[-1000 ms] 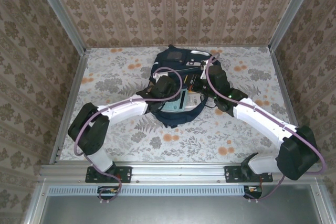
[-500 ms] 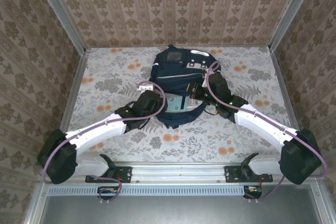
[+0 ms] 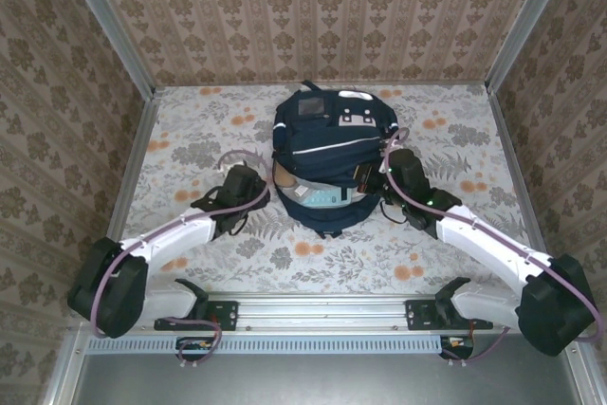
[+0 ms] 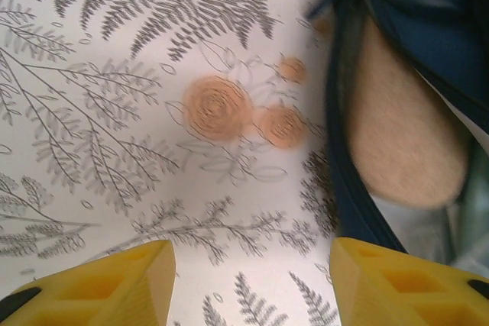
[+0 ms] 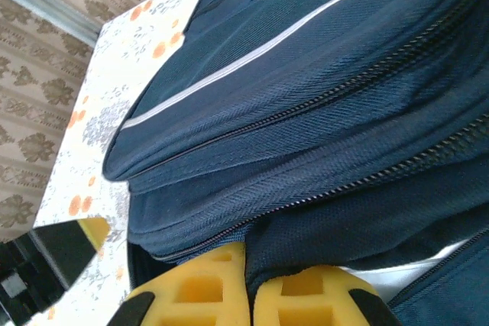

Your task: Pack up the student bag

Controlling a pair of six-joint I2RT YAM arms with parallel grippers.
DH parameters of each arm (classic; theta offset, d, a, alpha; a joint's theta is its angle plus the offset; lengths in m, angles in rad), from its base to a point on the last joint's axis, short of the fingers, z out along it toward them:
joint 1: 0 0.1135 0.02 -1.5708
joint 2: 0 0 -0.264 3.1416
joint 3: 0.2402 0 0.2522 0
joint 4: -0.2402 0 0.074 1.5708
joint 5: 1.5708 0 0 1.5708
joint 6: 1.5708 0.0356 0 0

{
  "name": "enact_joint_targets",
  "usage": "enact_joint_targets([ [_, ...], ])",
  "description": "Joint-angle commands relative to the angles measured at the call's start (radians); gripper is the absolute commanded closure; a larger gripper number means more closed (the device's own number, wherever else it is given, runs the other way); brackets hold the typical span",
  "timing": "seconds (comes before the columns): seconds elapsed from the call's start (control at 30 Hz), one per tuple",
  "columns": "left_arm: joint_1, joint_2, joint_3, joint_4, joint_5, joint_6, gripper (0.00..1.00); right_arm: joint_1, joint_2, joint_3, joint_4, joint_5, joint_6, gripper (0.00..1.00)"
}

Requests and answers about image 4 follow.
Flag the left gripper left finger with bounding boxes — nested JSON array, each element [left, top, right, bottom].
[[0, 240, 176, 326]]

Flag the tan pencil pouch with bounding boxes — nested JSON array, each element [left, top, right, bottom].
[[349, 22, 471, 211]]

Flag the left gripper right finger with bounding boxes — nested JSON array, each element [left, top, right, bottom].
[[330, 237, 489, 326]]

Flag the floral tablecloth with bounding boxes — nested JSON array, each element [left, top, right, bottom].
[[0, 0, 345, 326]]

